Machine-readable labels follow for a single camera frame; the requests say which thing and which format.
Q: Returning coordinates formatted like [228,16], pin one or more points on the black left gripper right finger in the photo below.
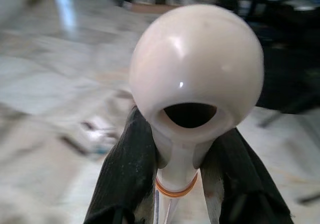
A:
[245,184]

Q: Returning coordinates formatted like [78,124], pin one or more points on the orange rubber band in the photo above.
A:
[175,193]

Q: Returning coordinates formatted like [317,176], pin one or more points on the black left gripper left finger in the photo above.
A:
[130,171]

